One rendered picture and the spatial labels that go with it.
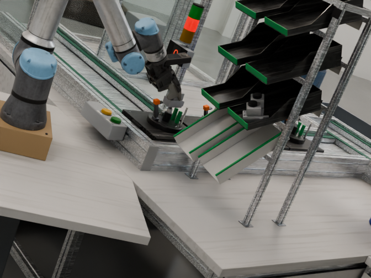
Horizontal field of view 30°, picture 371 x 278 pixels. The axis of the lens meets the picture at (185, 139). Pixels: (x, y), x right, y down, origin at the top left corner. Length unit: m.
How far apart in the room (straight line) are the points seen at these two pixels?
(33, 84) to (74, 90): 0.65
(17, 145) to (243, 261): 0.80
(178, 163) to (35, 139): 0.58
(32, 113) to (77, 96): 0.60
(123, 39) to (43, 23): 0.27
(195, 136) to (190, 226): 0.39
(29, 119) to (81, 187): 0.28
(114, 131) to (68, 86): 0.45
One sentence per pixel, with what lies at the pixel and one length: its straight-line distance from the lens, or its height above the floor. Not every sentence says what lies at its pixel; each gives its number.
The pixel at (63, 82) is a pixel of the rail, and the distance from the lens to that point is 2.94.
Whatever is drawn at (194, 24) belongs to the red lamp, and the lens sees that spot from 2.76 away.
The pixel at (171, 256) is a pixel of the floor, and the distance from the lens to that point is 3.84.
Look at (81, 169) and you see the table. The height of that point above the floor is 0.86.
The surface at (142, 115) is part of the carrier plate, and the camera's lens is 2.68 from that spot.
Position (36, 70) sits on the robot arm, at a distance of 2.21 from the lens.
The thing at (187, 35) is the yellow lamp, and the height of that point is 1.29.
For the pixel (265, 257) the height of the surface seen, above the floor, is 0.86.
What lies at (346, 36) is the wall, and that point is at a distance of 11.99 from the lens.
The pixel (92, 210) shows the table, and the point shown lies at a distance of 2.08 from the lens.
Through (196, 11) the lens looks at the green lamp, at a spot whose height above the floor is 1.39.
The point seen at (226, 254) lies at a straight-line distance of 2.14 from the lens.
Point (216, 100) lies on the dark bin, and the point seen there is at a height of 1.20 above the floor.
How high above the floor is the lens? 1.79
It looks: 18 degrees down
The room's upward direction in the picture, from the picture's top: 21 degrees clockwise
